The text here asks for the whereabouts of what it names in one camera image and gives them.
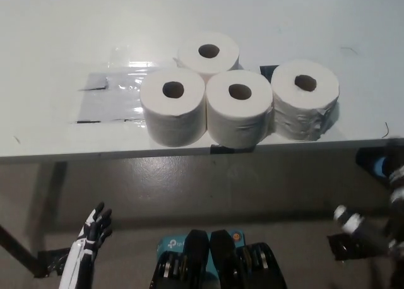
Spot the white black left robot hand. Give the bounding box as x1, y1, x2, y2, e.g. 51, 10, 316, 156
59, 201, 114, 289

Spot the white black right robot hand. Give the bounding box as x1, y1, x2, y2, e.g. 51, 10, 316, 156
333, 165, 404, 257

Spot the wrinkled white toilet paper roll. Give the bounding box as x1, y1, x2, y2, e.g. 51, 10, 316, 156
270, 59, 342, 142

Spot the black table leg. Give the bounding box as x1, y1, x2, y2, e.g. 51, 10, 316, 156
0, 222, 37, 273

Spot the teal tp-link box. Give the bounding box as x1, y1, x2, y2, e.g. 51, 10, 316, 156
156, 228, 246, 279

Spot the black edge tape strip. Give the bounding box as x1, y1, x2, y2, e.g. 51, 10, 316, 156
210, 143, 258, 156

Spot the grey taped patch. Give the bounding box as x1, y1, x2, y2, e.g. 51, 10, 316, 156
75, 71, 149, 124

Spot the black tape patch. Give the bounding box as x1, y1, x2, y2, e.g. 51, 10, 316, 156
259, 64, 276, 83

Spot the clear shiny tape film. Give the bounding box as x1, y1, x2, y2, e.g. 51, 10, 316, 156
68, 41, 182, 124

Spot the black bracket with blue part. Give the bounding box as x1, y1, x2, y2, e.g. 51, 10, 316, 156
355, 147, 392, 179

